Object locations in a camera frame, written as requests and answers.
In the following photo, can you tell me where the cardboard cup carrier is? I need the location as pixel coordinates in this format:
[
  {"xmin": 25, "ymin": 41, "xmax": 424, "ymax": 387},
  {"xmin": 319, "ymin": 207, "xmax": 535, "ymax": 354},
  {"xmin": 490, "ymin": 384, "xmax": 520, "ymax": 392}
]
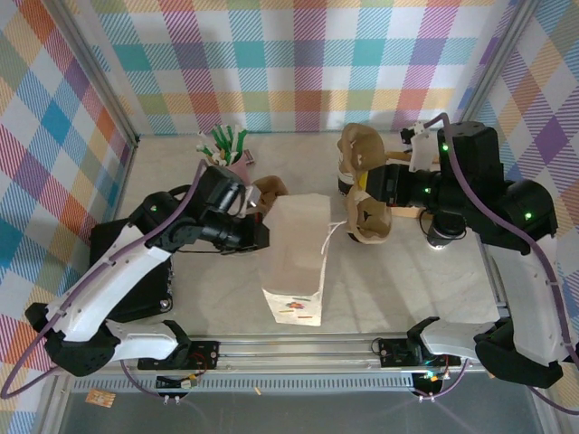
[{"xmin": 337, "ymin": 122, "xmax": 395, "ymax": 246}]

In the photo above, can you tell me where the black paper coffee cup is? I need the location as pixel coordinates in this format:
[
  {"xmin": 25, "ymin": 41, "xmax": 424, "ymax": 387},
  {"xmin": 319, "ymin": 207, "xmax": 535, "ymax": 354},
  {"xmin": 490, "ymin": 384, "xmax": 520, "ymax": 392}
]
[{"xmin": 426, "ymin": 216, "xmax": 468, "ymax": 250}]

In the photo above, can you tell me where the white printed paper bag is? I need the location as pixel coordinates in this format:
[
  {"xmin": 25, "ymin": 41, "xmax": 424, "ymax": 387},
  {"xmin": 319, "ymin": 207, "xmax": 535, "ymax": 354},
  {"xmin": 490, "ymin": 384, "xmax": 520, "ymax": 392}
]
[{"xmin": 261, "ymin": 193, "xmax": 347, "ymax": 327}]

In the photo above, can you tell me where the pink cup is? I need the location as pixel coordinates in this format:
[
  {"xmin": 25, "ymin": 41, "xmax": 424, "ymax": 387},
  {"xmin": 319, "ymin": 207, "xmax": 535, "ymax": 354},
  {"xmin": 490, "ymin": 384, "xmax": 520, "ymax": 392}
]
[{"xmin": 221, "ymin": 160, "xmax": 251, "ymax": 186}]

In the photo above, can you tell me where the black case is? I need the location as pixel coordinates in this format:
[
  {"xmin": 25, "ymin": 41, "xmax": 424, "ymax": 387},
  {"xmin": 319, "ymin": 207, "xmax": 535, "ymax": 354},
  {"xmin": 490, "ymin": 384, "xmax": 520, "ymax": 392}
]
[{"xmin": 88, "ymin": 219, "xmax": 176, "ymax": 323}]

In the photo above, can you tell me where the small controller board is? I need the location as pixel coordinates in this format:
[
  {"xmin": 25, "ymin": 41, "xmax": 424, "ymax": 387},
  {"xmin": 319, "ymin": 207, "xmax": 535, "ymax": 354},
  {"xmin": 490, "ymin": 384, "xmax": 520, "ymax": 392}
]
[
  {"xmin": 413, "ymin": 369, "xmax": 445, "ymax": 394},
  {"xmin": 155, "ymin": 371, "xmax": 200, "ymax": 391}
]

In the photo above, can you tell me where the orange sticker tag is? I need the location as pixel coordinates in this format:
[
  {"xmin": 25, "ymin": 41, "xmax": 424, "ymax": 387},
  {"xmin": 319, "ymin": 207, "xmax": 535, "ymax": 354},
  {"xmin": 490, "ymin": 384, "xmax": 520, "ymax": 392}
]
[{"xmin": 84, "ymin": 388, "xmax": 117, "ymax": 410}]

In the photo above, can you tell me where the purple cable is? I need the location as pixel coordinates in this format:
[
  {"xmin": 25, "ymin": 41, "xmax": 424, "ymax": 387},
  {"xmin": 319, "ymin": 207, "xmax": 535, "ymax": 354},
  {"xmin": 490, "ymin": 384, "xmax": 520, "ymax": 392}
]
[
  {"xmin": 415, "ymin": 113, "xmax": 579, "ymax": 415},
  {"xmin": 0, "ymin": 158, "xmax": 204, "ymax": 401}
]

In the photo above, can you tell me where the aluminium frame post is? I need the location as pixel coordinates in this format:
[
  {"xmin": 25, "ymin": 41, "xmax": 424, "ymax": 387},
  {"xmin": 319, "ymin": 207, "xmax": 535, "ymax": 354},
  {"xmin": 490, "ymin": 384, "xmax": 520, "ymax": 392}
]
[
  {"xmin": 451, "ymin": 0, "xmax": 543, "ymax": 142},
  {"xmin": 43, "ymin": 0, "xmax": 140, "ymax": 149}
]

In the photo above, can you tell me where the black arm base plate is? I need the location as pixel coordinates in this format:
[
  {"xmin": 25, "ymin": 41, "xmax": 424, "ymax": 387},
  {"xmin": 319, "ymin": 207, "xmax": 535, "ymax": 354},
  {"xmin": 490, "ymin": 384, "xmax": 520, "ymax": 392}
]
[
  {"xmin": 137, "ymin": 339, "xmax": 222, "ymax": 372},
  {"xmin": 377, "ymin": 337, "xmax": 462, "ymax": 368}
]

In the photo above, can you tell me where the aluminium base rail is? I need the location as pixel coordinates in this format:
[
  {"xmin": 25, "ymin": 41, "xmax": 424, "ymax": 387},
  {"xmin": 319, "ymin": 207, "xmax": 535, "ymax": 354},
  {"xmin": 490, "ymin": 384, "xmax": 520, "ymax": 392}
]
[{"xmin": 47, "ymin": 334, "xmax": 551, "ymax": 376}]

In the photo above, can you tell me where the grey slotted cable duct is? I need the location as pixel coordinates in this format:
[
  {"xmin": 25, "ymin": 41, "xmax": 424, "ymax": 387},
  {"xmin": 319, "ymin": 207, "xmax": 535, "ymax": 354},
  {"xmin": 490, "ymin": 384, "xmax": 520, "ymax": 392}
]
[{"xmin": 67, "ymin": 375, "xmax": 420, "ymax": 395}]

